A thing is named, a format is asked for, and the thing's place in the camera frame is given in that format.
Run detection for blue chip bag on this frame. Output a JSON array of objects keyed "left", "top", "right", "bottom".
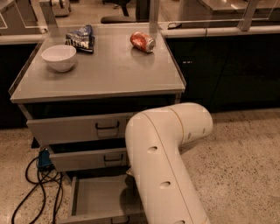
[{"left": 65, "top": 24, "right": 95, "bottom": 53}]

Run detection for grey drawer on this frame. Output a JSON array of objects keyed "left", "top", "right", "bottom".
[
  {"left": 27, "top": 113, "right": 133, "bottom": 145},
  {"left": 50, "top": 148, "right": 128, "bottom": 172},
  {"left": 58, "top": 174, "right": 148, "bottom": 224}
]

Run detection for grey middle drawer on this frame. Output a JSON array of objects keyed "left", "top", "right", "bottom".
[{"left": 50, "top": 148, "right": 128, "bottom": 172}]

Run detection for dark lower cabinets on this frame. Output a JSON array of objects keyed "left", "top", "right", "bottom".
[{"left": 0, "top": 34, "right": 280, "bottom": 127}]

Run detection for grey drawer cabinet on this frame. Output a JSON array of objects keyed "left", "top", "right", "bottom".
[{"left": 8, "top": 23, "right": 186, "bottom": 176}]

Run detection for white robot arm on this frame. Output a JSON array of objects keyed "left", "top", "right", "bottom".
[{"left": 125, "top": 103, "right": 213, "bottom": 224}]

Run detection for white ceramic bowl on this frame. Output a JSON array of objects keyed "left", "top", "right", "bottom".
[{"left": 41, "top": 45, "right": 77, "bottom": 72}]

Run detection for red soda can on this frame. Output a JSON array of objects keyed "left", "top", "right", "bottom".
[{"left": 130, "top": 31, "right": 156, "bottom": 53}]

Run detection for black office chair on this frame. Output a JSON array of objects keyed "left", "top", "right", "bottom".
[{"left": 101, "top": 0, "right": 151, "bottom": 24}]

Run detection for grey top drawer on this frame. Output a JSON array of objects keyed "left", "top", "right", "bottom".
[{"left": 27, "top": 113, "right": 133, "bottom": 145}]

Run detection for grey bottom drawer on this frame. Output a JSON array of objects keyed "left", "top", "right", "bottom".
[{"left": 58, "top": 174, "right": 148, "bottom": 224}]

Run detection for blue power box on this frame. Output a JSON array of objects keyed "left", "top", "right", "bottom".
[{"left": 37, "top": 149, "right": 53, "bottom": 171}]

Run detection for black floor cables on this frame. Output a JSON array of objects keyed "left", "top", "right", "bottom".
[{"left": 10, "top": 156, "right": 65, "bottom": 224}]

